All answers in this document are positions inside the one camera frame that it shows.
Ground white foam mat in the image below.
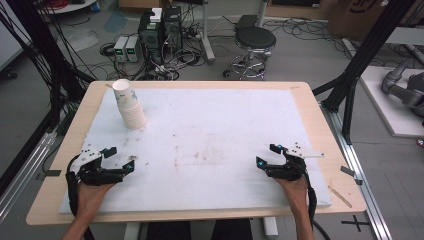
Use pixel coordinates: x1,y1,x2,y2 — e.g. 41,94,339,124
59,88,333,214

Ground grey stand post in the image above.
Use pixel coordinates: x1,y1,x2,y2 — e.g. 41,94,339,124
199,0,216,65

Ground aluminium rail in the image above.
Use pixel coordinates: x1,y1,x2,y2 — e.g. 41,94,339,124
319,102,394,240
0,130,58,223

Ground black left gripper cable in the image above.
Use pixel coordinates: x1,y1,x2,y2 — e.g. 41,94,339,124
65,154,96,240

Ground cardboard box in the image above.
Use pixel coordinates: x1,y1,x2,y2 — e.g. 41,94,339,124
327,0,424,42

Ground white platform board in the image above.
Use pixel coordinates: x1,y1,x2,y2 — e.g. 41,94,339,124
359,64,424,139

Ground black round stool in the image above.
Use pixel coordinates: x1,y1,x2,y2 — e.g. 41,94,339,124
222,26,278,81

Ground white round table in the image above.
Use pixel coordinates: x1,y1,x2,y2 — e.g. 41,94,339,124
37,0,98,15

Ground white table leg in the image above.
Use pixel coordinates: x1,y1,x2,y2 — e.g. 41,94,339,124
262,216,280,240
123,221,142,240

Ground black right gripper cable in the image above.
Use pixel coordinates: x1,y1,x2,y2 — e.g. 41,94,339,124
302,171,333,240

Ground black tape cross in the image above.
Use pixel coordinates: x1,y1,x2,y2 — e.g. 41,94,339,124
341,214,371,233

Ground person's leg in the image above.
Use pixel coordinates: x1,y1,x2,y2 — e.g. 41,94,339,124
211,218,254,240
146,219,193,240

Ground stack of paper cups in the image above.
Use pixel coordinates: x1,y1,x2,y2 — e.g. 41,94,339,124
111,78,148,130

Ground person's right leg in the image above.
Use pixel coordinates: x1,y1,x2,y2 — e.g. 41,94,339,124
211,218,254,240

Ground person's left leg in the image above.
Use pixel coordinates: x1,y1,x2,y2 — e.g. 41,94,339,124
146,219,193,240

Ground person's right hand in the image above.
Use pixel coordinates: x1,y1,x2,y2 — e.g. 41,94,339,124
274,175,310,209

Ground grey power supply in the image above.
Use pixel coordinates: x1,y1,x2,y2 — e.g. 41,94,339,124
125,35,141,64
113,35,130,63

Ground small black computer tower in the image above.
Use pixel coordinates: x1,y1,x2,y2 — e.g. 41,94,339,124
162,5,184,52

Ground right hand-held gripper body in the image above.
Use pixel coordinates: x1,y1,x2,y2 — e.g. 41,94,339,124
265,143,325,181

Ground large black computer tower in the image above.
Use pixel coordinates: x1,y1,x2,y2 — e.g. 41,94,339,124
137,11,165,65

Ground black frame post with cables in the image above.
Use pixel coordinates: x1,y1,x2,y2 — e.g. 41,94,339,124
0,0,96,134

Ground white box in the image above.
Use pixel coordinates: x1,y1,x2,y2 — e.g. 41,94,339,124
149,7,164,24

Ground black flat case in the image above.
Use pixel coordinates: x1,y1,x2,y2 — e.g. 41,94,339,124
234,14,260,32

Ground thin wooden stick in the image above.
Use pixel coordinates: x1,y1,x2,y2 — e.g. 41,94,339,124
327,185,353,209

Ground person's left hand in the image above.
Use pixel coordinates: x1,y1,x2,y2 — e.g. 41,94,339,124
77,181,117,216

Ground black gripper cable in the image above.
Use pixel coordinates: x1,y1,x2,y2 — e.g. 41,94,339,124
302,171,333,240
65,154,96,240

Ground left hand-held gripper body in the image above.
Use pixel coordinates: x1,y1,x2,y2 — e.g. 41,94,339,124
70,143,127,187

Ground tangle of floor cables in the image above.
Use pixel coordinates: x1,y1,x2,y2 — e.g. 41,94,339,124
99,9,241,82

